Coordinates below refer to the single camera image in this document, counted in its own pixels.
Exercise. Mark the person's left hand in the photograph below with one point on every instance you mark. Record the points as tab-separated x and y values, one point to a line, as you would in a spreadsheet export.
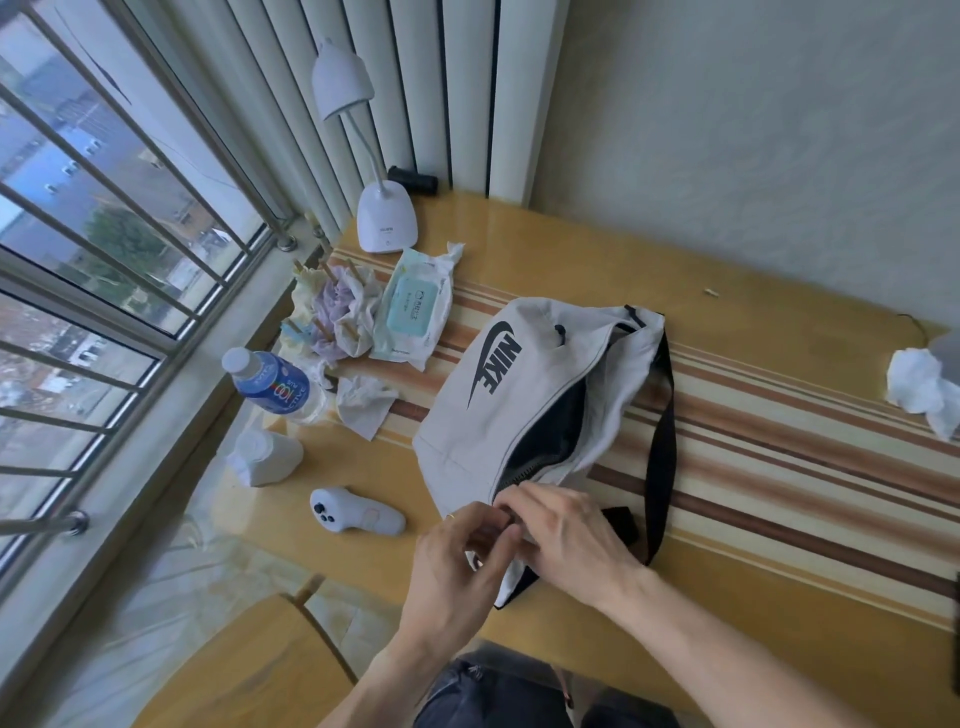
442	585

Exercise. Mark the person's right hand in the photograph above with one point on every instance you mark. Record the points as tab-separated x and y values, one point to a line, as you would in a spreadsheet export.
581	544

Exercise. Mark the person's left thumb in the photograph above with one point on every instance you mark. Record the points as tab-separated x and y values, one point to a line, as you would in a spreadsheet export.
501	541

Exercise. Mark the person's right thumb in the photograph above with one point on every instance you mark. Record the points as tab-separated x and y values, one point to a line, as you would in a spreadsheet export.
527	541

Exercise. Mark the person's left forearm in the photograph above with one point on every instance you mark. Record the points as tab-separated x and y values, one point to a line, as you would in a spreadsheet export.
375	686

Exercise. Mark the person's right forearm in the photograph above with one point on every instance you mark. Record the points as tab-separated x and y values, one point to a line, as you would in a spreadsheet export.
720	660

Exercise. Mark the white handheld controller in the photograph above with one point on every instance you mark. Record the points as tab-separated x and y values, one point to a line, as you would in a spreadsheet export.
360	514

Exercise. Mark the person's dark trousers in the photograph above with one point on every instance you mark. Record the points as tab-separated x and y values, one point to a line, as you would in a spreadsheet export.
487	697

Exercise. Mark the wet wipes pack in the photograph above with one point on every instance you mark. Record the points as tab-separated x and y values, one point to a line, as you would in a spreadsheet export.
416	307

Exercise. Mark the white plastic jar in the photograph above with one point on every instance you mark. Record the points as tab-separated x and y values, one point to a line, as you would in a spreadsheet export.
262	457

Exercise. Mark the plastic water bottle blue label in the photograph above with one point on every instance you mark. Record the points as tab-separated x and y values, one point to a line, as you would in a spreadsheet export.
277	386

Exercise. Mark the striped table runner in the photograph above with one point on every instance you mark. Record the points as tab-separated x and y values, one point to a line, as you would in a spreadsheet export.
787	450

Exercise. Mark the pastel crumpled paper bundle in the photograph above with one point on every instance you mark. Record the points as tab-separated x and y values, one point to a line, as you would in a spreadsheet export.
341	315

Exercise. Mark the wooden chair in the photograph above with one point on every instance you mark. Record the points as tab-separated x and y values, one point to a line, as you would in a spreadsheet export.
247	667

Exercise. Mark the white desk lamp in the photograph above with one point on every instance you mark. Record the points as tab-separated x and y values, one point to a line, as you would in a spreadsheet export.
386	221

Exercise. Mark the black cylindrical object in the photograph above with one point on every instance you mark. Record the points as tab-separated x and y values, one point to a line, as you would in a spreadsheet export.
412	181

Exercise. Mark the large crumpled white tissue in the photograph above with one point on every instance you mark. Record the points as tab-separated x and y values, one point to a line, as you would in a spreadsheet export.
919	386

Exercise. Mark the white vertical blinds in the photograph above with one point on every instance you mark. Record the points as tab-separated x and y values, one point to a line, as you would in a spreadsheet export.
420	82

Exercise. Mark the metal window bars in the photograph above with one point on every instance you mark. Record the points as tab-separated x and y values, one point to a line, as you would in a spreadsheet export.
112	217

